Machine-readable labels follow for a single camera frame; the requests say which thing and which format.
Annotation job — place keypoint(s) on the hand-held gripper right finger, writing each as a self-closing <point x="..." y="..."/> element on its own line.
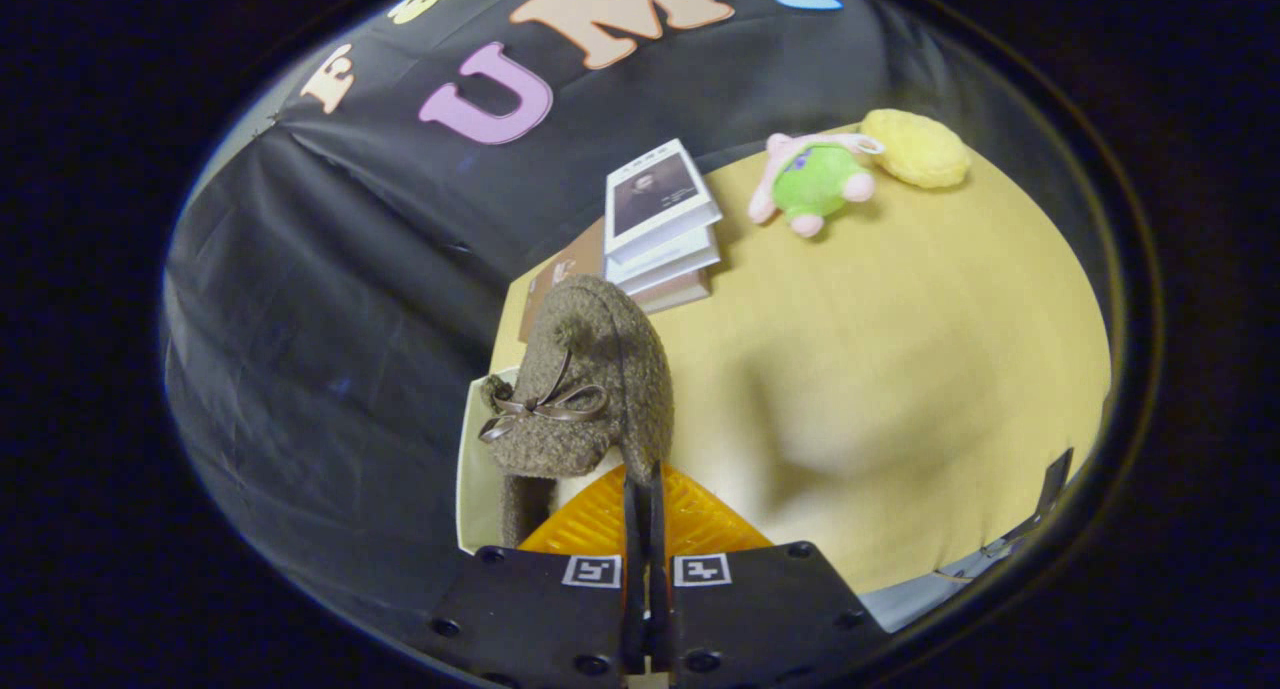
<point x="760" y="609"/>

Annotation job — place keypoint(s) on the yellow fluffy cushion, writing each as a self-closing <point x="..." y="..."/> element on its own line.
<point x="915" y="149"/>

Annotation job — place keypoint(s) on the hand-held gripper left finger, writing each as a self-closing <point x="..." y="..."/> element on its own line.
<point x="540" y="609"/>

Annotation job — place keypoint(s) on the thick white book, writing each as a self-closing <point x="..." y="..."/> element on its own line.
<point x="665" y="264"/>

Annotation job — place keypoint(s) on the green and pink plush toy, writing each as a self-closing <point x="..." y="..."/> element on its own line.
<point x="815" y="179"/>

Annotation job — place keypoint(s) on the white book with portrait cover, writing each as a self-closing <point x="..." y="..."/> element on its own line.
<point x="655" y="194"/>

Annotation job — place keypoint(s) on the black backdrop cloth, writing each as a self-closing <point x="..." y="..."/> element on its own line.
<point x="300" y="319"/>

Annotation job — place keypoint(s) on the pale brown-edged book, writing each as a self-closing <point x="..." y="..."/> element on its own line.
<point x="675" y="291"/>

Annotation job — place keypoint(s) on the flat brown book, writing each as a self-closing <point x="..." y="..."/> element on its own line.
<point x="565" y="264"/>

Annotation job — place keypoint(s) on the brown fuzzy shoe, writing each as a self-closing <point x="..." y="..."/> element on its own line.
<point x="620" y="369"/>

